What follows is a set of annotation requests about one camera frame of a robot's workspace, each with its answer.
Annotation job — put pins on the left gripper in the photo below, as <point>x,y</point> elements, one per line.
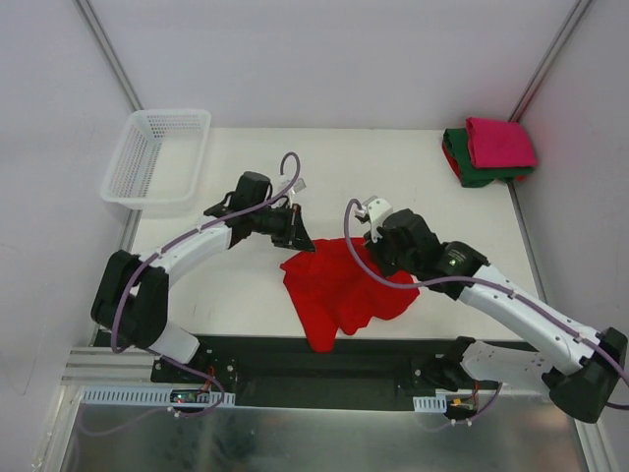
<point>291,224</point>

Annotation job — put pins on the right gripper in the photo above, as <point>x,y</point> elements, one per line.
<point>385,256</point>

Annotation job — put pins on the red t-shirt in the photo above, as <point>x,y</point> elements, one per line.
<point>332,294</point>
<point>451,161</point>

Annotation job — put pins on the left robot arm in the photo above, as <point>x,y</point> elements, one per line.
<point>132,298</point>

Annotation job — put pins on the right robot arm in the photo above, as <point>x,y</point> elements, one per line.
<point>576,366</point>

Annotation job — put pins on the red folded t-shirt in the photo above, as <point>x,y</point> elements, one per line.
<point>451,161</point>

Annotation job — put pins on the green folded t-shirt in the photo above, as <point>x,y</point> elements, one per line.
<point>471,176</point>

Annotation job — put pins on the pink folded t-shirt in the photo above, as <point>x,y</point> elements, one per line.
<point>499,144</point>

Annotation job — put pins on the white plastic basket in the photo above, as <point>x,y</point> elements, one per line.
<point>157,161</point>

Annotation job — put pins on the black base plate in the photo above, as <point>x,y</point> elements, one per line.
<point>358,374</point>

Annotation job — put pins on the right cable duct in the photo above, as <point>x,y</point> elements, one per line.
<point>430,404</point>

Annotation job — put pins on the cable duct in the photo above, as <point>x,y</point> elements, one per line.
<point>430,404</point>
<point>156,397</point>

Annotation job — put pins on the left cable duct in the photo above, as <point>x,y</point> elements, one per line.
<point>156,397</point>

